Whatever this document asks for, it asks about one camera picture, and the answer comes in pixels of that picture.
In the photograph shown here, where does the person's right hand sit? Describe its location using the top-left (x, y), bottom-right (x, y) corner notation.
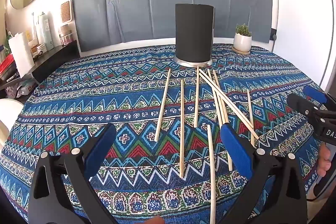
top-left (317, 145), bottom-right (333, 178)

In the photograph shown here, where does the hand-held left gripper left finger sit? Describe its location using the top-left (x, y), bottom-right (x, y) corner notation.
top-left (28, 123), bottom-right (117, 224)

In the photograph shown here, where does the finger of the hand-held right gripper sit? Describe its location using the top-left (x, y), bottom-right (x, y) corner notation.
top-left (287, 93), bottom-right (322, 122)
top-left (304, 85), bottom-right (336, 110)

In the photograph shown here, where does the wooden paddle hairbrush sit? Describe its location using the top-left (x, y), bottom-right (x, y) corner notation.
top-left (60, 0), bottom-right (72, 23)

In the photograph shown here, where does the black cylindrical chopstick holder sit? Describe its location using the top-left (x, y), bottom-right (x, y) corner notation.
top-left (175, 3), bottom-right (214, 67)

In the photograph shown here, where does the black shelf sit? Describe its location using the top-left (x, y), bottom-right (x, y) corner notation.
top-left (0, 40), bottom-right (81, 98)

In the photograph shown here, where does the person's left hand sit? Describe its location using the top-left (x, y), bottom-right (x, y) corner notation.
top-left (146, 216), bottom-right (165, 224)

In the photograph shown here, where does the white foam board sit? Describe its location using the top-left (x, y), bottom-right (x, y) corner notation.
top-left (273, 0), bottom-right (336, 101)

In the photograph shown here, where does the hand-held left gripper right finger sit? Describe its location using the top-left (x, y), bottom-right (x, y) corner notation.
top-left (220, 123), bottom-right (307, 224)

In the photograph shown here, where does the succulent in white pot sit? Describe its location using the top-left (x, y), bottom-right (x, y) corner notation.
top-left (232, 24), bottom-right (253, 52)

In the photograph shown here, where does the round wooden coaster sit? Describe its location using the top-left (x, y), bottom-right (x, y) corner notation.
top-left (231, 47), bottom-right (251, 55)

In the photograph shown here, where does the white chair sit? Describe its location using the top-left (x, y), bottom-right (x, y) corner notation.
top-left (0, 98), bottom-right (25, 147)

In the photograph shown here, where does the pale green spray bottle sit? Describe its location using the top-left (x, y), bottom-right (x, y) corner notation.
top-left (38, 12), bottom-right (54, 51)

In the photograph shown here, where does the pink jar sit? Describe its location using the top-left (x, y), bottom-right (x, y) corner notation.
top-left (59, 25), bottom-right (74, 46)

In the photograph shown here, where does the blue patterned tablecloth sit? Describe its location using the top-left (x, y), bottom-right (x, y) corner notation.
top-left (0, 42), bottom-right (328, 224)

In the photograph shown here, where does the red box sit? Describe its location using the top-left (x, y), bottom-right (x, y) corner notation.
top-left (0, 53), bottom-right (15, 75)

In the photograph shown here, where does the tissue packet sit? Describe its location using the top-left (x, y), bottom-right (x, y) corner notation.
top-left (17, 82), bottom-right (38, 97)

